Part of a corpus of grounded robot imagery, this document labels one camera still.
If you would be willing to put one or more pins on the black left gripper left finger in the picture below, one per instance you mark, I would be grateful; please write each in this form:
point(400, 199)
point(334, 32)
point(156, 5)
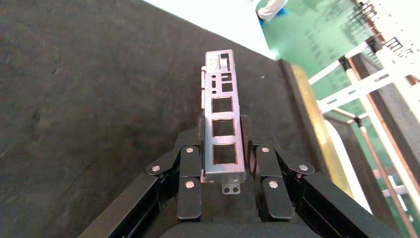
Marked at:
point(189, 164)

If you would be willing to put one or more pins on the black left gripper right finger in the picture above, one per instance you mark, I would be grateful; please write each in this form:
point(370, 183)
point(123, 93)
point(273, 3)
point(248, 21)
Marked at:
point(269, 164)

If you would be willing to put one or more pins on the metal bracket with square holes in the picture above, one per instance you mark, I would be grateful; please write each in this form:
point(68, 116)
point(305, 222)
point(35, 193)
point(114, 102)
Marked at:
point(208, 131)

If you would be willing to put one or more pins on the black container with gold edges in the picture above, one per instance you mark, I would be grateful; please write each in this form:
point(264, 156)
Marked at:
point(82, 98)

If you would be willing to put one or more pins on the white metal shelf rack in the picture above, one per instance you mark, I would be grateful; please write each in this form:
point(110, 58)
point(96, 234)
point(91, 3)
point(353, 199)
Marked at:
point(270, 10)

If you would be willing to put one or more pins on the pipe frame cart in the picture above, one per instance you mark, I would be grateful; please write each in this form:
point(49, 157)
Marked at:
point(361, 87)

